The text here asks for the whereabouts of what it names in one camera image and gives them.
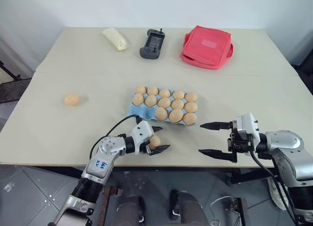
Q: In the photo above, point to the black table frame bar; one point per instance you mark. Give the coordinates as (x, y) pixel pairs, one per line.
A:
(249, 177)

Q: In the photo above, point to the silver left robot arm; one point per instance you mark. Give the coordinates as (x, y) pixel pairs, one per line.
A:
(102, 162)

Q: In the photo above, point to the blue egg carton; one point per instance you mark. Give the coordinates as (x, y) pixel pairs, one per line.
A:
(144, 111)

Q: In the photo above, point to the rusty metal bar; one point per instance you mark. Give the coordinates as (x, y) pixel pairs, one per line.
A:
(107, 204)

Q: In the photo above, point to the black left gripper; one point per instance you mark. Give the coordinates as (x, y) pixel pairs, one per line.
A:
(145, 148)

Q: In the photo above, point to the black stand leg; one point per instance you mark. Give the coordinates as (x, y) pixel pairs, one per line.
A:
(9, 72)

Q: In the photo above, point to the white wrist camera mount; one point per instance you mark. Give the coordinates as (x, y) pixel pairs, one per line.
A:
(141, 134)
(247, 123)

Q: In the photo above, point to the white shoe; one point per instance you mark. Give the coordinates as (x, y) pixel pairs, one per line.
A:
(275, 191)

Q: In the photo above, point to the grey handheld remote controller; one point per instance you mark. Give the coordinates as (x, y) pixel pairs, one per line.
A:
(151, 45)

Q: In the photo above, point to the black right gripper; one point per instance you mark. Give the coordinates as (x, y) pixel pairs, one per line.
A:
(238, 142)

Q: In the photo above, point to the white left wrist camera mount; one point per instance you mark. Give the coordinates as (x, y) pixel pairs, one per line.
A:
(141, 134)

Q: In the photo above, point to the tan egg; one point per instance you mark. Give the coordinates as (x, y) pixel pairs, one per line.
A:
(177, 104)
(178, 94)
(190, 107)
(189, 119)
(164, 102)
(191, 97)
(155, 142)
(164, 93)
(140, 89)
(137, 99)
(161, 114)
(150, 100)
(152, 90)
(176, 115)
(72, 99)

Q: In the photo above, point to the dark grey mat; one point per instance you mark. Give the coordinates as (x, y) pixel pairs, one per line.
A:
(13, 90)

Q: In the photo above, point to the white wrapped packet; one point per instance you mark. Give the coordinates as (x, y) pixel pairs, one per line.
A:
(115, 38)

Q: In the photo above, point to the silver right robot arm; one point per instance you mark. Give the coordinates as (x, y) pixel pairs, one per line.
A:
(286, 150)

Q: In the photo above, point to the red fabric bag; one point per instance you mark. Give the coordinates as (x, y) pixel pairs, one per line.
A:
(207, 47)

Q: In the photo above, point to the black case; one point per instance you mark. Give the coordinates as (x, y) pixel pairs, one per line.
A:
(304, 72)

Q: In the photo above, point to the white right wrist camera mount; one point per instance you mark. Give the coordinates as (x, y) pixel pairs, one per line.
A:
(247, 123)

